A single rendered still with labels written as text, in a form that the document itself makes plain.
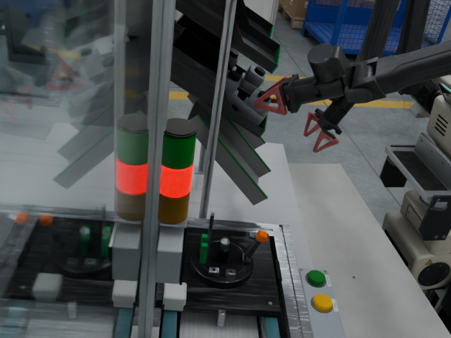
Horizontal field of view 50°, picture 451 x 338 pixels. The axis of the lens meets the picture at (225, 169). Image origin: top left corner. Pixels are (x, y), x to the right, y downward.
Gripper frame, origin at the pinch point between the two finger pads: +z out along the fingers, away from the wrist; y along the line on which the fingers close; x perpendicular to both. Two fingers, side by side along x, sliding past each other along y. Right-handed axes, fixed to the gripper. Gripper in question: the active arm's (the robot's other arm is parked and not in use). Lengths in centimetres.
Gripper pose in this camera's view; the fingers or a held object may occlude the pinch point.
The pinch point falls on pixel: (260, 100)
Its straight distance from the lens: 116.2
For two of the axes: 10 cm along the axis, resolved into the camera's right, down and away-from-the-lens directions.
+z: -9.0, 1.5, 4.0
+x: 3.0, 8.9, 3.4
